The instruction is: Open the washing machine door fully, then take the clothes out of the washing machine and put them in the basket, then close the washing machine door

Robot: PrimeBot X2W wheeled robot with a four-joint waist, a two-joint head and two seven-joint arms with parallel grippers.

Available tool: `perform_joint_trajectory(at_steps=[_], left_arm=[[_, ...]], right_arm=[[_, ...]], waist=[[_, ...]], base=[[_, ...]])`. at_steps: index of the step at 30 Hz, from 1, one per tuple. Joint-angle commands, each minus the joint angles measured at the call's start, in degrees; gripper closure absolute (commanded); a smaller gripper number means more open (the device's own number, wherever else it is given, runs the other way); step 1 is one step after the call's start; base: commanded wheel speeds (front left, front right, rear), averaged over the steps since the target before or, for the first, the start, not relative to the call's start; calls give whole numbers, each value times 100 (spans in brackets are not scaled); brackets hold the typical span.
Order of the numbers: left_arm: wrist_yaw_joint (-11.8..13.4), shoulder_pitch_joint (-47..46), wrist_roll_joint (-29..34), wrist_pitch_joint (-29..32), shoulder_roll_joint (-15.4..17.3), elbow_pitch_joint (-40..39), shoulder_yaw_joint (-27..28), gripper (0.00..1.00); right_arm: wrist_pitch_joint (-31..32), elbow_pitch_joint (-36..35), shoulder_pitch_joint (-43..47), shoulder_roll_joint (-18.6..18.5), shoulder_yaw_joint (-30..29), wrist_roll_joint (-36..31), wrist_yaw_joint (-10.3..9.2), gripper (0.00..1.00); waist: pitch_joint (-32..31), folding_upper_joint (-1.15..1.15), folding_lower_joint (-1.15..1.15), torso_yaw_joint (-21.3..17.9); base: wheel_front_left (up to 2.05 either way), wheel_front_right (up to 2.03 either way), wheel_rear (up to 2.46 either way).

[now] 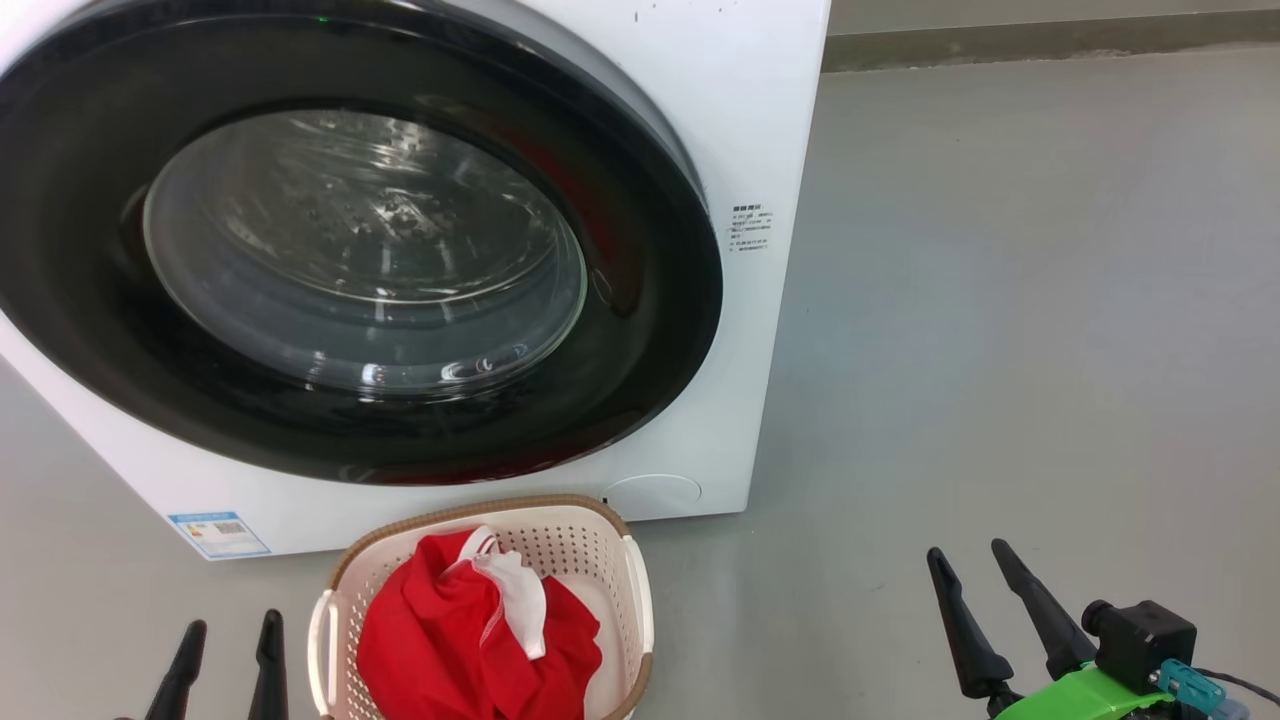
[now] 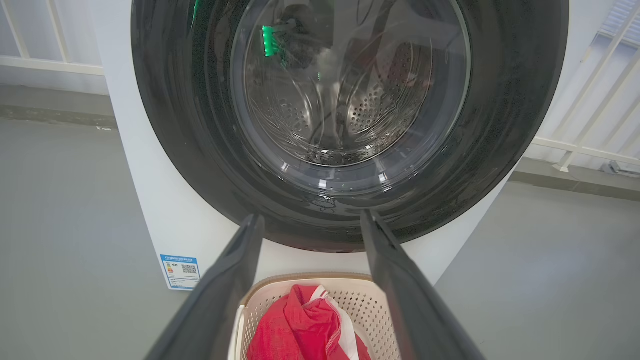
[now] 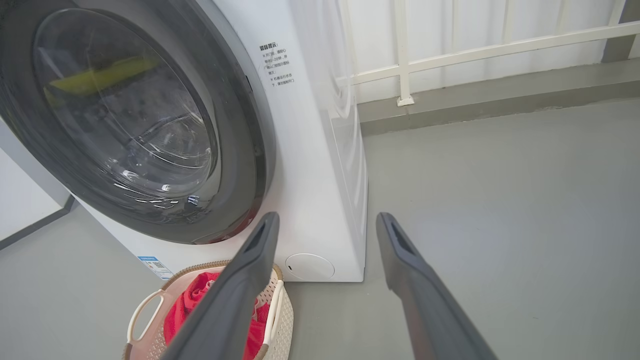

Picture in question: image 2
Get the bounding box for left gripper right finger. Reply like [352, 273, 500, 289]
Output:
[360, 209, 486, 360]

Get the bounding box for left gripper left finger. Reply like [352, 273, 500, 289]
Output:
[145, 214, 266, 360]

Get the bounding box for red basketball jersey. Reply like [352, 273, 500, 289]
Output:
[246, 284, 372, 360]

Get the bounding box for dark round glass washer door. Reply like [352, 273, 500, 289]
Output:
[131, 0, 570, 253]

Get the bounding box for cream perforated laundry basket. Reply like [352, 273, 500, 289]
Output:
[227, 272, 403, 360]

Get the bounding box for white front-load washing machine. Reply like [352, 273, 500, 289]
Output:
[92, 0, 616, 292]

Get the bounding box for white metal railing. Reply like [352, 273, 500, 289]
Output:
[0, 0, 106, 77]
[530, 0, 640, 174]

